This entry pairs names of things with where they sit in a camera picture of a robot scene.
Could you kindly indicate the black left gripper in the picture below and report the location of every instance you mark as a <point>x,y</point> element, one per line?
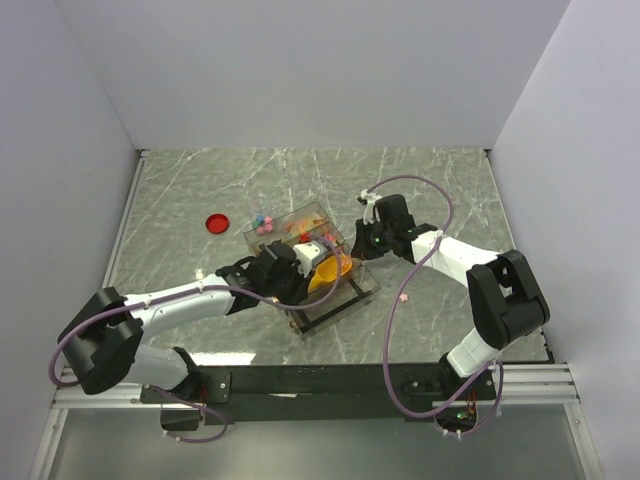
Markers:
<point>300,292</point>

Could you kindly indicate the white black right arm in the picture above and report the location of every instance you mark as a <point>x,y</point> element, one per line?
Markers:
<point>506,300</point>

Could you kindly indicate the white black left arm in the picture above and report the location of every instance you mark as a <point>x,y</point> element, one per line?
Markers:
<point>208,297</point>

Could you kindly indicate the black base beam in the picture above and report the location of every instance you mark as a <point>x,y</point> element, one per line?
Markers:
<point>325,392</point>

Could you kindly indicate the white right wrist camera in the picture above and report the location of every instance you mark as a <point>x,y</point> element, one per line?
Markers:
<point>368,199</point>

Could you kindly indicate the yellow plastic scoop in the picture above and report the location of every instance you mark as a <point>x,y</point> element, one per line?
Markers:
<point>329,270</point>

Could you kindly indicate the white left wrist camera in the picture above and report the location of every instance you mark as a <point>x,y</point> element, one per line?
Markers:
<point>310,255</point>

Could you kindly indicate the clear candy drawer box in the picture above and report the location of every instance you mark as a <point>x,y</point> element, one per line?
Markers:
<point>338,283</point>

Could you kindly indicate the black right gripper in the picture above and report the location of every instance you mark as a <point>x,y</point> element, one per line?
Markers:
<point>360,248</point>

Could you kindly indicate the red jar lid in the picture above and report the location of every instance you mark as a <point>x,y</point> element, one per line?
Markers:
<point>217,223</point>

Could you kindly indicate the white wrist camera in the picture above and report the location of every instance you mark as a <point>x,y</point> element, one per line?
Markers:
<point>368,199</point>
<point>310,255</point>

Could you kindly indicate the aluminium frame rail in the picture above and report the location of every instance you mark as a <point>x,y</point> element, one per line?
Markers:
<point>110,250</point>

